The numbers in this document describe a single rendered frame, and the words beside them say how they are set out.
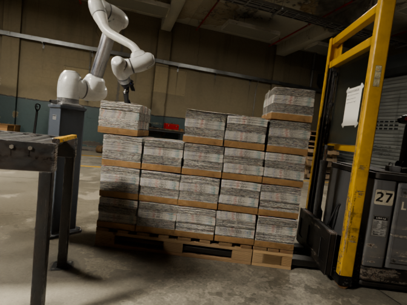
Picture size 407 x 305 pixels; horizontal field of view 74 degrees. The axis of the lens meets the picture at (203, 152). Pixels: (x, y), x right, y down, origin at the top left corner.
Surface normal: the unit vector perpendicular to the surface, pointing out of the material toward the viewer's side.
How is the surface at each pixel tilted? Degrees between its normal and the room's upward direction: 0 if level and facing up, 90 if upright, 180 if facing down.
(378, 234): 90
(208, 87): 90
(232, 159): 90
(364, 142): 90
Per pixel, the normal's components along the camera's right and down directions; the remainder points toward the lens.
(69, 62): 0.28, 0.11
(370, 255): -0.04, 0.07
